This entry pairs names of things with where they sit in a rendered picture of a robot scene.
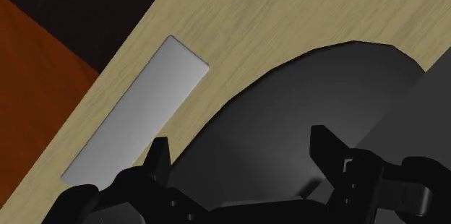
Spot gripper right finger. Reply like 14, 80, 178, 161
309, 124, 451, 224

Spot light wooden table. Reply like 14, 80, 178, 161
0, 0, 451, 224

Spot silver flat rectangular device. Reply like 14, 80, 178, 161
60, 34, 210, 191

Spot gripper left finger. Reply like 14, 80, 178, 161
41, 136, 213, 224

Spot dark grey round plate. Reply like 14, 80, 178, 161
168, 40, 426, 212

